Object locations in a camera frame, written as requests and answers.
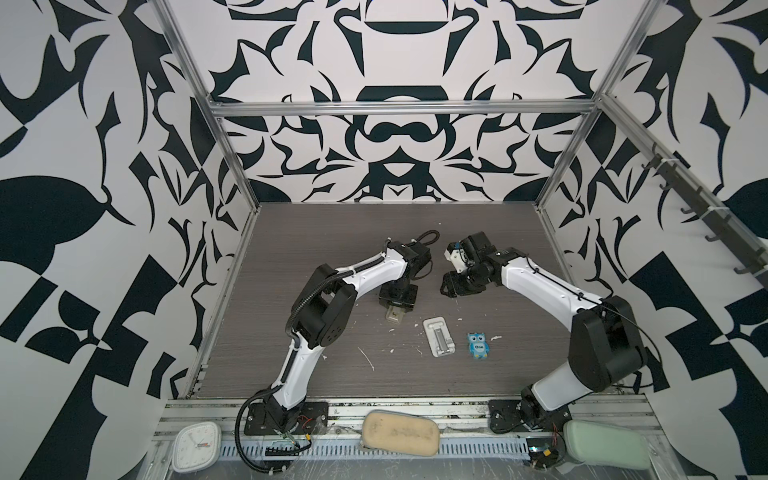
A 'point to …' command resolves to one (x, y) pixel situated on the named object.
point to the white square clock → (196, 446)
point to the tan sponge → (400, 433)
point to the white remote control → (394, 314)
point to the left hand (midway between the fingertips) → (404, 302)
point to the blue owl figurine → (478, 347)
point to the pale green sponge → (606, 445)
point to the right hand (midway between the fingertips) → (450, 286)
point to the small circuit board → (543, 456)
